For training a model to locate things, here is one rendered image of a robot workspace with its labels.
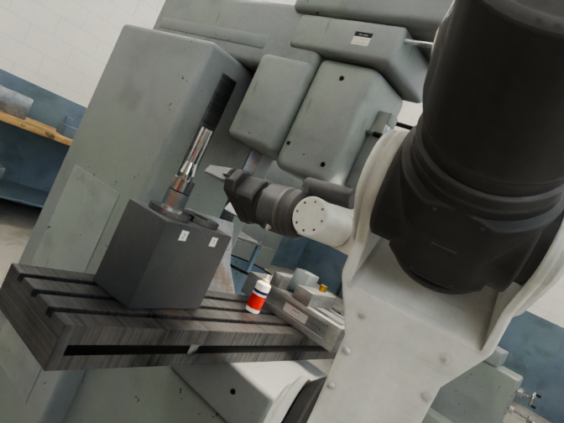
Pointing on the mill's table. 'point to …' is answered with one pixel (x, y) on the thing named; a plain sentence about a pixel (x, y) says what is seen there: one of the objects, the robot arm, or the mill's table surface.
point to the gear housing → (367, 50)
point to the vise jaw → (314, 297)
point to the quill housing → (336, 121)
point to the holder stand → (161, 257)
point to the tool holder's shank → (195, 154)
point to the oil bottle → (258, 295)
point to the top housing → (385, 14)
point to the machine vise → (302, 315)
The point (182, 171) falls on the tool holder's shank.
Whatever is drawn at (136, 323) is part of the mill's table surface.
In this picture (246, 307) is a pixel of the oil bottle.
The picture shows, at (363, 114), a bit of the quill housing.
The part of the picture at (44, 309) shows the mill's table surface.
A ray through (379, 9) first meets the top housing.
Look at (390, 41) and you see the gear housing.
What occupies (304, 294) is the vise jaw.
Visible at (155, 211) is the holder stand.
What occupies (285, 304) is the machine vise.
